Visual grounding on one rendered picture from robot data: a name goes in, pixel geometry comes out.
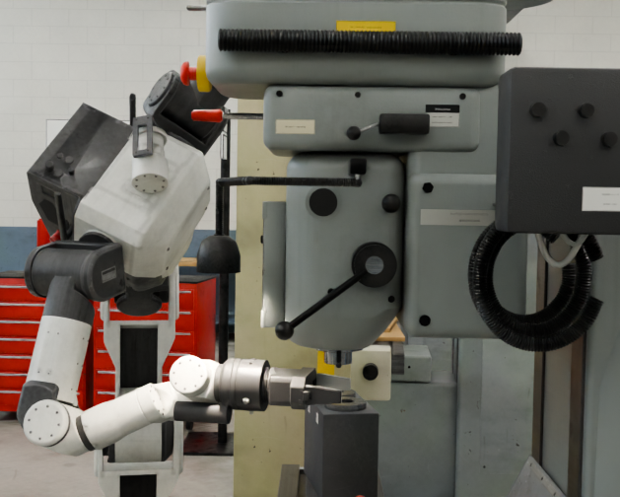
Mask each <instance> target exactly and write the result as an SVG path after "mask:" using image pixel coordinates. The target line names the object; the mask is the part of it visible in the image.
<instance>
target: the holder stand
mask: <svg viewBox="0 0 620 497"><path fill-rule="evenodd" d="M378 468H379V413H378V412H377V411H376V410H374V409H373V408H372V407H371V406H370V405H369V404H368V403H367V402H366V401H365V400H364V399H363V398H362V397H360V396H359V395H358V394H357V393H356V391H355V390H343V391H342V402H341V403H334V404H318V405H309V406H308V408H307V409H306V410H305V460H304V472H305V474H306V476H307V477H308V479H309V481H310V483H311V485H312V487H313V489H314V490H315V492H316V494H317V495H318V497H356V496H358V495H362V496H365V497H378Z"/></svg>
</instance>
